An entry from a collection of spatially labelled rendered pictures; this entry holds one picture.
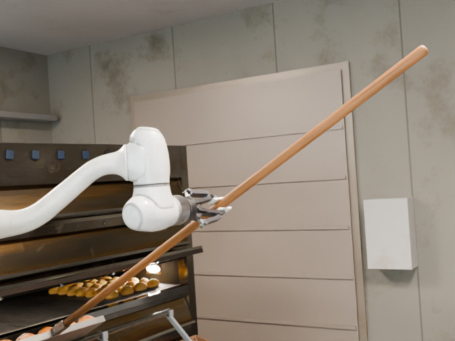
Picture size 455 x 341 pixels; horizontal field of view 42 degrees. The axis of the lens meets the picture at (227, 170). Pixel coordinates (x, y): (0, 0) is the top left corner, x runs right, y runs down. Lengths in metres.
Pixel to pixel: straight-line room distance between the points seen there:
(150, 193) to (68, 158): 1.68
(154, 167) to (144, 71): 5.10
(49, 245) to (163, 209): 1.63
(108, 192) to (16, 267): 0.73
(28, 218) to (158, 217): 0.34
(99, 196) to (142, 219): 1.83
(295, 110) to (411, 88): 1.07
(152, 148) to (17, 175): 1.52
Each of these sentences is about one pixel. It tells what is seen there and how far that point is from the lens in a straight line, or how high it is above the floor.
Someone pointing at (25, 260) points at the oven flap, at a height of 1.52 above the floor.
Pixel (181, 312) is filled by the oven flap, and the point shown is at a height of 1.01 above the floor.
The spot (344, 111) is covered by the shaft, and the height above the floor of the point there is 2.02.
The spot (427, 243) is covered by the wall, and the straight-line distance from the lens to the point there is 5.34.
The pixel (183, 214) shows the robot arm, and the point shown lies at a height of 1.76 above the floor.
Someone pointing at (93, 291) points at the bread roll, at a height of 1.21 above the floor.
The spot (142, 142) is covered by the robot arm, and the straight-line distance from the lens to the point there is 1.65.
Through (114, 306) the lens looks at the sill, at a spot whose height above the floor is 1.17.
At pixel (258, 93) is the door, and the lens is 5.83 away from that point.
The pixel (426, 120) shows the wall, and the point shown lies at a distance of 5.31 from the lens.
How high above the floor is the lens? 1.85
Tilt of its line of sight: 1 degrees up
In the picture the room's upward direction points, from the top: 4 degrees counter-clockwise
